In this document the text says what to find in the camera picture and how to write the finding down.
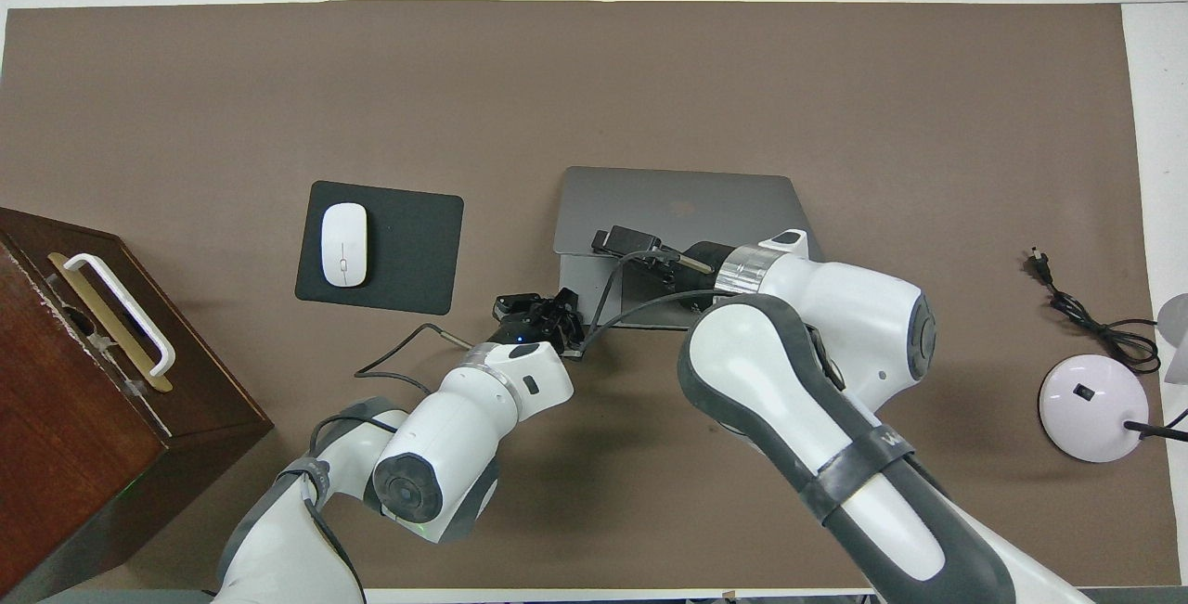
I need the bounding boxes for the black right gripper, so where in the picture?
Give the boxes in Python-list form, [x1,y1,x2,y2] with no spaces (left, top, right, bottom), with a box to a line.
[592,226,736,310]

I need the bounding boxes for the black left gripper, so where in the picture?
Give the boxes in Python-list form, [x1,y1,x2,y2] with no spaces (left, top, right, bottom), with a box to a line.
[487,287,588,361]

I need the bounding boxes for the silver laptop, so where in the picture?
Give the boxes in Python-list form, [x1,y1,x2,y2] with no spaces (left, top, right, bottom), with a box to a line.
[553,166,825,330]

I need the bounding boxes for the black mouse pad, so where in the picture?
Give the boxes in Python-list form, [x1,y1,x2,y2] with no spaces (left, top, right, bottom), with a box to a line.
[294,180,465,315]

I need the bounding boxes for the brown table mat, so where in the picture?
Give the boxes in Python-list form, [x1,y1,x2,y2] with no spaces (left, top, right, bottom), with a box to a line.
[0,1,1184,591]

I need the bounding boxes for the white computer mouse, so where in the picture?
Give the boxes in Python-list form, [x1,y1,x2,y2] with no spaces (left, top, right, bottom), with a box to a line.
[321,202,368,289]

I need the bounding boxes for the white desk lamp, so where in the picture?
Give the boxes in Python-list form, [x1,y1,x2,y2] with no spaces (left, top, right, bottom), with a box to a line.
[1038,293,1188,464]

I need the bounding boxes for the dark brown wooden box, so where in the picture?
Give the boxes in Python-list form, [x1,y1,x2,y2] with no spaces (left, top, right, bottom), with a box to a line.
[0,207,275,600]

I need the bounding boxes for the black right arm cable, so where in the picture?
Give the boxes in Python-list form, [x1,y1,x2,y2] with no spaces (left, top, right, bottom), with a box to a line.
[583,250,734,347]

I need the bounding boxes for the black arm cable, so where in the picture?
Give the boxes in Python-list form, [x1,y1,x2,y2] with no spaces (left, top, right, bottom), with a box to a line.
[583,250,734,347]
[355,323,474,396]

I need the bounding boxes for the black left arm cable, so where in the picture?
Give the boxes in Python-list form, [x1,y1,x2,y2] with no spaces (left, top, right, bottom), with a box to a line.
[355,323,474,396]

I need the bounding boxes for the black lamp power cord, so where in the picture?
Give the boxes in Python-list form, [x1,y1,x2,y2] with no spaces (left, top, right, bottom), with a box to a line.
[1030,248,1163,375]

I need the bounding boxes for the white box handle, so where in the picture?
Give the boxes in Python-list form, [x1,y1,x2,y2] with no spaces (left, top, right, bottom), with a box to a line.
[63,253,176,378]

